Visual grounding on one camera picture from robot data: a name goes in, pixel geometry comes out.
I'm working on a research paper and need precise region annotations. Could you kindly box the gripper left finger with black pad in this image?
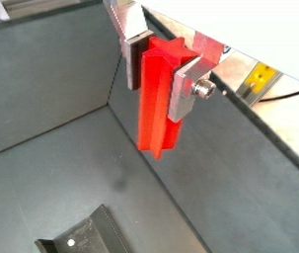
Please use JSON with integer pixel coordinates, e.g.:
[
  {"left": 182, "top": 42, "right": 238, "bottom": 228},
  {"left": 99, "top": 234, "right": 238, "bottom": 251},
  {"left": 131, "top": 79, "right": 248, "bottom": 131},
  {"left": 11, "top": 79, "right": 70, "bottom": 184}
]
[{"left": 103, "top": 0, "right": 154, "bottom": 90}]

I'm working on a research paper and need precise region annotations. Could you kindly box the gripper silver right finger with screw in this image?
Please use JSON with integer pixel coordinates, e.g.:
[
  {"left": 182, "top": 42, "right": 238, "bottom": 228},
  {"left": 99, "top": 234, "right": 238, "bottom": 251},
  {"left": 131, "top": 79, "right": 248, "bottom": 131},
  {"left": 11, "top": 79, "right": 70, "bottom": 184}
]
[{"left": 169, "top": 32, "right": 225, "bottom": 123}]

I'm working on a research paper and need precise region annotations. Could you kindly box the red star peg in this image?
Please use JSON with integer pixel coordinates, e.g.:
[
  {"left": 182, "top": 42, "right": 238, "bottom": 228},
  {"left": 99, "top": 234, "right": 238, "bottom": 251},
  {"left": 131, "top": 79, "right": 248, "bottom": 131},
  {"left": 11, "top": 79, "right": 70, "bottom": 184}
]
[{"left": 138, "top": 37, "right": 198, "bottom": 159}]

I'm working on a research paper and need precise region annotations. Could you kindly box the yellow labelled metal fixture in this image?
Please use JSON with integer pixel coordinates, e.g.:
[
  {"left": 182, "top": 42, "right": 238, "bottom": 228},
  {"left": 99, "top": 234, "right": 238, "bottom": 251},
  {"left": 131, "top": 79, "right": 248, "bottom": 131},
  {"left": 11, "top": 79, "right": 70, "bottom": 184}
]
[{"left": 237, "top": 62, "right": 282, "bottom": 106}]

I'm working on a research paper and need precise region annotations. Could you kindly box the black cable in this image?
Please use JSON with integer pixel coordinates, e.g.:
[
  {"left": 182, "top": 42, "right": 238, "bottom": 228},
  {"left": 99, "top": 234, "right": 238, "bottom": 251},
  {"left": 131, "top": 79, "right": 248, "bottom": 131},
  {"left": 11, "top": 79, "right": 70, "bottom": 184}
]
[{"left": 257, "top": 86, "right": 299, "bottom": 103}]

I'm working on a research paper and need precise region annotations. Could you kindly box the black curved holder bracket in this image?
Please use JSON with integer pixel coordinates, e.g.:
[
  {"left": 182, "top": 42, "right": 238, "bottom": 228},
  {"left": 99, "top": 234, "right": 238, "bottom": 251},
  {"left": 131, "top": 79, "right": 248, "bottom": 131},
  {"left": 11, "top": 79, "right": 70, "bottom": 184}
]
[{"left": 35, "top": 205, "right": 133, "bottom": 253}]

